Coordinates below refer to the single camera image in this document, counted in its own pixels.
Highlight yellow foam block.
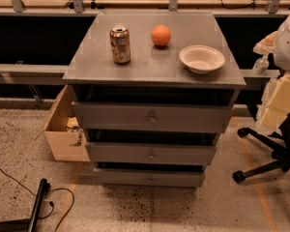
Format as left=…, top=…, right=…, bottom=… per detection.
left=257, top=72, right=290, bottom=130

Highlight clear sanitizer pump bottle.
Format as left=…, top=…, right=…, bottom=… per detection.
left=252, top=55, right=269, bottom=75

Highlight black floor stand bar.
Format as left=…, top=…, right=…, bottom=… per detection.
left=0, top=179, right=50, bottom=232

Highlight grey drawer cabinet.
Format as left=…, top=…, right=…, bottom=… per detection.
left=64, top=10, right=246, bottom=174

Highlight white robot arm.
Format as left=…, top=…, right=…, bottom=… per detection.
left=274, top=15, right=290, bottom=71

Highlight bottom grey drawer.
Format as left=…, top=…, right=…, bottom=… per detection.
left=94, top=168, right=205, bottom=188

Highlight white paper bowl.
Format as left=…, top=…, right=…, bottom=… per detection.
left=179, top=45, right=225, bottom=74

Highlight orange metallic soda can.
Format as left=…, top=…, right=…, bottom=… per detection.
left=109, top=24, right=131, bottom=64

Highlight open cardboard box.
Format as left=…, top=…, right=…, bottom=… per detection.
left=37, top=86, right=89, bottom=162

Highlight black floor cable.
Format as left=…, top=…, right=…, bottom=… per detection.
left=0, top=160, right=75, bottom=232

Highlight black office chair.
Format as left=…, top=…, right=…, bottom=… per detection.
left=233, top=113, right=290, bottom=183

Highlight grey drawer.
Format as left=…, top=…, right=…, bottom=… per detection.
left=94, top=168, right=205, bottom=188
left=86, top=142, right=217, bottom=165
left=72, top=102, right=231, bottom=133

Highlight top grey drawer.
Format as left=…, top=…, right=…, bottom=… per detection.
left=72, top=102, right=231, bottom=133

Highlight orange fruit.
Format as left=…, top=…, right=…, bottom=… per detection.
left=151, top=25, right=171, bottom=46

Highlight middle grey drawer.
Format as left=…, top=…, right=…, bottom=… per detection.
left=86, top=142, right=217, bottom=165

